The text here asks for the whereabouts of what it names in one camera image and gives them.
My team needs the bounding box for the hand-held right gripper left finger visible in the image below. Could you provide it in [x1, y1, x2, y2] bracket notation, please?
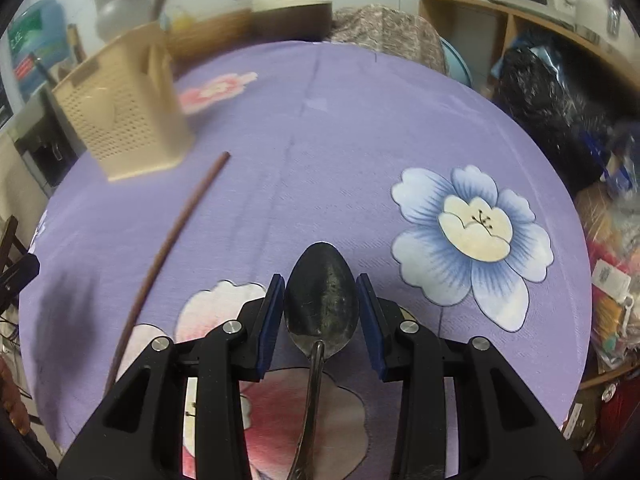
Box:
[56, 274, 286, 480]

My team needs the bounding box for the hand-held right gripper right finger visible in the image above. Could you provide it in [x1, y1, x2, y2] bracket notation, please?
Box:
[355, 273, 585, 480]

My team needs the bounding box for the metal spoon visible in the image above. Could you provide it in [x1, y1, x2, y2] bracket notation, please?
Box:
[283, 241, 360, 480]

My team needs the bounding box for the beige heart-pattern utensil holder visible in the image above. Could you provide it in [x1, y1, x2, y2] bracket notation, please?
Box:
[51, 22, 195, 182]

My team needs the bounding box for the person's left hand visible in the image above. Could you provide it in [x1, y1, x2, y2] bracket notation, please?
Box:
[0, 355, 32, 436]

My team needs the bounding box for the grey water dispenser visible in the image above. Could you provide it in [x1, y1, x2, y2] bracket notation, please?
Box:
[12, 90, 81, 196]

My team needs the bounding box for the purple floral tablecloth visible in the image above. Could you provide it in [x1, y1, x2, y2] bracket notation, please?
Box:
[17, 40, 593, 480]

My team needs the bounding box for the blue water jug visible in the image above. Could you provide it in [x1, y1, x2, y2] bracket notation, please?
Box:
[7, 0, 68, 106]

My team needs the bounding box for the pile of colourful packets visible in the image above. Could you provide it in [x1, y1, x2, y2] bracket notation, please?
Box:
[575, 175, 640, 376]

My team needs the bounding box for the light blue basin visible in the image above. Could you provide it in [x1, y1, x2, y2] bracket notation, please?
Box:
[440, 37, 473, 88]

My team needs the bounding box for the black plastic bag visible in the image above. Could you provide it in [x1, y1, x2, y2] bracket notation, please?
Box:
[492, 30, 616, 196]

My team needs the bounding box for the brown patterned cloth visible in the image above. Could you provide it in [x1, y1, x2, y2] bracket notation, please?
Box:
[330, 4, 447, 73]

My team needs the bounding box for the yellow soap pump bottle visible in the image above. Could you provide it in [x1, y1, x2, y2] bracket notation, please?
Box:
[170, 7, 196, 32]

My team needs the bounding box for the brown pot with beige lid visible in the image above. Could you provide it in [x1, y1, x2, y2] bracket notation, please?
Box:
[251, 0, 333, 41]

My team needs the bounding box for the wooden shelf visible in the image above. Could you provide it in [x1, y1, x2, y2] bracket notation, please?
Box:
[419, 0, 640, 111]

